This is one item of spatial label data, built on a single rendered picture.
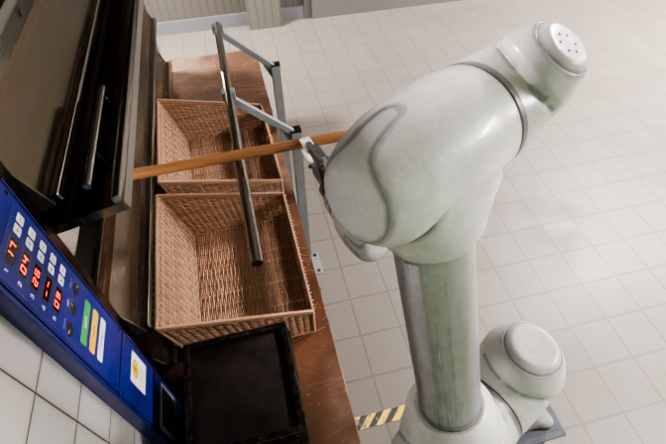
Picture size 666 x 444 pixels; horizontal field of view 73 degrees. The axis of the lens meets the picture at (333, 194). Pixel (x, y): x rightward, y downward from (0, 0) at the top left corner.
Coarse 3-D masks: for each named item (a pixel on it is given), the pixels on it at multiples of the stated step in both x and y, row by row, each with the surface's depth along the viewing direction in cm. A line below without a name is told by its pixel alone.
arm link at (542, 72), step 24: (552, 24) 47; (504, 48) 48; (528, 48) 46; (552, 48) 45; (576, 48) 47; (504, 72) 46; (528, 72) 46; (552, 72) 45; (576, 72) 46; (528, 96) 46; (552, 96) 47; (528, 120) 47; (528, 144) 50
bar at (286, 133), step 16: (224, 32) 189; (224, 48) 174; (240, 48) 194; (224, 64) 164; (272, 64) 204; (224, 80) 158; (224, 96) 153; (256, 112) 162; (288, 128) 171; (240, 144) 135; (288, 160) 248; (240, 176) 126; (304, 176) 191; (240, 192) 123; (304, 192) 198; (304, 208) 206; (256, 224) 116; (304, 224) 215; (256, 240) 111; (256, 256) 108; (320, 272) 241
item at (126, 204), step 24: (120, 0) 148; (120, 24) 136; (96, 48) 130; (120, 48) 127; (96, 72) 121; (120, 72) 118; (96, 96) 113; (72, 168) 97; (96, 168) 95; (72, 192) 92; (96, 192) 90; (48, 216) 89; (72, 216) 87; (96, 216) 88
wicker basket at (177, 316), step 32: (256, 192) 178; (160, 224) 158; (192, 224) 181; (224, 224) 186; (288, 224) 175; (160, 256) 150; (192, 256) 177; (224, 256) 178; (288, 256) 178; (160, 288) 141; (192, 288) 165; (224, 288) 168; (256, 288) 168; (288, 288) 168; (160, 320) 134; (192, 320) 155; (224, 320) 137; (256, 320) 140; (288, 320) 147
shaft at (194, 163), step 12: (336, 132) 130; (276, 144) 127; (288, 144) 127; (300, 144) 128; (324, 144) 130; (204, 156) 125; (216, 156) 124; (228, 156) 125; (240, 156) 125; (252, 156) 126; (144, 168) 122; (156, 168) 122; (168, 168) 122; (180, 168) 123
